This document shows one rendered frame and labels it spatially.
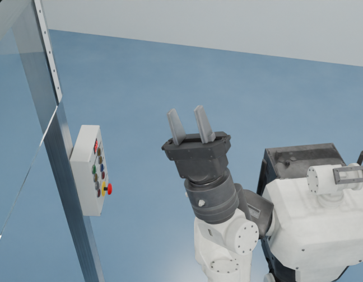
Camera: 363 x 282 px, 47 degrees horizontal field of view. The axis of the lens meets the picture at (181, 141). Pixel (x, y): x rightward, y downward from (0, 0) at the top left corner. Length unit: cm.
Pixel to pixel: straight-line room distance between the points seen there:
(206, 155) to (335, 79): 328
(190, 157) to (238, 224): 16
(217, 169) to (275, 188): 39
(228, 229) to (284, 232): 27
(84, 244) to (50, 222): 107
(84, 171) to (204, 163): 63
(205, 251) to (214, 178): 18
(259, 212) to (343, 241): 21
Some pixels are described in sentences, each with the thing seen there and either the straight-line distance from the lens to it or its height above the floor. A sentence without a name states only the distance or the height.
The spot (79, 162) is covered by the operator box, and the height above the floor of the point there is 115.
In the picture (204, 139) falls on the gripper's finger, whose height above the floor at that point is 155.
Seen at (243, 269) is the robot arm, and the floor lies 117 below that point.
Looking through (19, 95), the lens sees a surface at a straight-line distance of 92.
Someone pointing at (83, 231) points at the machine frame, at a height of 81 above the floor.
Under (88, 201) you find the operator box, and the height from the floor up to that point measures 97.
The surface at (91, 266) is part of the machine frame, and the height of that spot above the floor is 59.
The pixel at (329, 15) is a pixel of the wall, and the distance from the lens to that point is 396.
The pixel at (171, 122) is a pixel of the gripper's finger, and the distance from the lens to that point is 71.
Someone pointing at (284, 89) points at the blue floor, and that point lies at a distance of 366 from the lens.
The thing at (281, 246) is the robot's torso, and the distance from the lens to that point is 106.
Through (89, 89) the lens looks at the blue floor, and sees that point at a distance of 364.
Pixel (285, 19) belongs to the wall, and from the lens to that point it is 397.
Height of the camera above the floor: 201
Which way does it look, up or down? 41 degrees down
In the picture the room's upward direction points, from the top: straight up
